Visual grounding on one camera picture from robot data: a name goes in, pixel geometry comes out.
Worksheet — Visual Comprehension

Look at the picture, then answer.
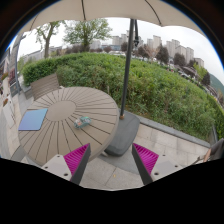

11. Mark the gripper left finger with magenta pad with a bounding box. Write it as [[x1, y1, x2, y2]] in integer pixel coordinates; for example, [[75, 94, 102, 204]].
[[42, 144, 91, 185]]

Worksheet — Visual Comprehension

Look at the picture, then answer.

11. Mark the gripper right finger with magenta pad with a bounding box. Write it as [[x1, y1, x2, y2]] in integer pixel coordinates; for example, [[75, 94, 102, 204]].
[[132, 143, 182, 185]]

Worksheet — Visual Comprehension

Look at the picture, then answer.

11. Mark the teal computer mouse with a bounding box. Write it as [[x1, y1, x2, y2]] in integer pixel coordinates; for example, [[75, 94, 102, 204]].
[[74, 117, 91, 129]]

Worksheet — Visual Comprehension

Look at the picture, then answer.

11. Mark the blue mouse pad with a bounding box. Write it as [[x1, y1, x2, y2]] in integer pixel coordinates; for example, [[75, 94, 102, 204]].
[[18, 108, 48, 131]]

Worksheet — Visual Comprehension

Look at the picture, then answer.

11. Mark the grey umbrella base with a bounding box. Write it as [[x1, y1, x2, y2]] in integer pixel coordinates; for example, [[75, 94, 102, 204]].
[[105, 112, 140, 156]]

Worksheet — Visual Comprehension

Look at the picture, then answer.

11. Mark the round slatted outdoor table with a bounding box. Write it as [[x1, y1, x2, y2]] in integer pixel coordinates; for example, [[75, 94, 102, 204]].
[[18, 87, 119, 165]]

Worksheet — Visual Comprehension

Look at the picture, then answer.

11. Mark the chair at right edge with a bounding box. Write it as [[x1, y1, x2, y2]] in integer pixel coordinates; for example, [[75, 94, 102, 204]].
[[196, 138, 224, 162]]

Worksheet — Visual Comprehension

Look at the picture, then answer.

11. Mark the green hedge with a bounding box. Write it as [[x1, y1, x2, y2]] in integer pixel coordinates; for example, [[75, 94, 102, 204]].
[[22, 53, 224, 140]]

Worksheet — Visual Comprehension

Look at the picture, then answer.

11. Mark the dark umbrella pole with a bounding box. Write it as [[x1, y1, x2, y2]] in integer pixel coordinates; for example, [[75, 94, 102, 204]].
[[120, 19, 135, 119]]

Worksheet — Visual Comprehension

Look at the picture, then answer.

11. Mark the beige patio umbrella canopy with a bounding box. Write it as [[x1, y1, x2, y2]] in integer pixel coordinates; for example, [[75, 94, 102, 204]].
[[20, 0, 204, 35]]

